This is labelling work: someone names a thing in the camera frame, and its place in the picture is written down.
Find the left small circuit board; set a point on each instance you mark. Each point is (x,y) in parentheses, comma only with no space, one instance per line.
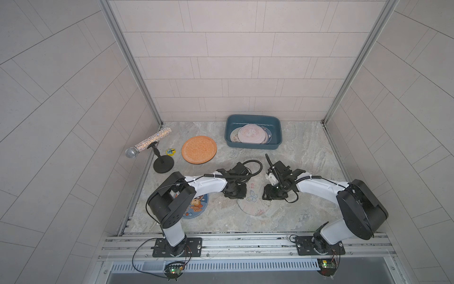
(174,270)

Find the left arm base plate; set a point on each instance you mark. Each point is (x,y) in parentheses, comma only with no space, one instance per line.
(188,247)

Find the right small circuit board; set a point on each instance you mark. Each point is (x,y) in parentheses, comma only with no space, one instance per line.
(327,267)

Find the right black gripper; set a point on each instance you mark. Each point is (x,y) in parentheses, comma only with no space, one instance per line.
(267,193)

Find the aluminium frame rail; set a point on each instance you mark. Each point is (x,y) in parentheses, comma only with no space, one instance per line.
(246,252)

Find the black microphone stand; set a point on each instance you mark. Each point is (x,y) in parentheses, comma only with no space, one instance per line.
(162,164)

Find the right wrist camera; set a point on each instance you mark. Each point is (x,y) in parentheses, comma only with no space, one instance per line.
(272,179)

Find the glitter microphone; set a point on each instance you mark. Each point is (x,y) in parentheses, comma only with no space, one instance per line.
(132,152)

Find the white butterfly bow coaster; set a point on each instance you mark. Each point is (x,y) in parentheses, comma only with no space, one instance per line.
(234,135)

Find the teal plastic storage box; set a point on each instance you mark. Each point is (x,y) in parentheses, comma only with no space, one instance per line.
(272,123)

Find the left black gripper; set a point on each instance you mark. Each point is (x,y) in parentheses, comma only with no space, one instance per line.
(242,194)

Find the orange round coaster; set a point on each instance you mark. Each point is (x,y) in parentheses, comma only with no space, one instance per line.
(199,150)

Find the blue bears picnic coaster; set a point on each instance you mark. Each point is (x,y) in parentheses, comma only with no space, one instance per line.
(269,134)

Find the small circuit board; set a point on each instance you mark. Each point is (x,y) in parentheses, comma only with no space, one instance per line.
(327,267)
(174,270)

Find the pink unicorn coaster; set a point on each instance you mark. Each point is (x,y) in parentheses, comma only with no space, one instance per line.
(252,134)

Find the blue cartoon characters coaster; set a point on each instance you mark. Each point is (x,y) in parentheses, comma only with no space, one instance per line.
(196,207)

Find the yellow wooden toy block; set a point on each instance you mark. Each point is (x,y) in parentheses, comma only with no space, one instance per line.
(170,152)

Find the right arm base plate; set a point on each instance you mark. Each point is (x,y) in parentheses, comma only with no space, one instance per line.
(316,246)

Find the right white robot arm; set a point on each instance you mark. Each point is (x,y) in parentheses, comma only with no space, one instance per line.
(362,212)

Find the white blue butterfly coaster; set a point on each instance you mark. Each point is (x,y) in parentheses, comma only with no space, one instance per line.
(253,204)

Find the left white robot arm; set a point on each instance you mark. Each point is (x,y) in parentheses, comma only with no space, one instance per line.
(173,197)

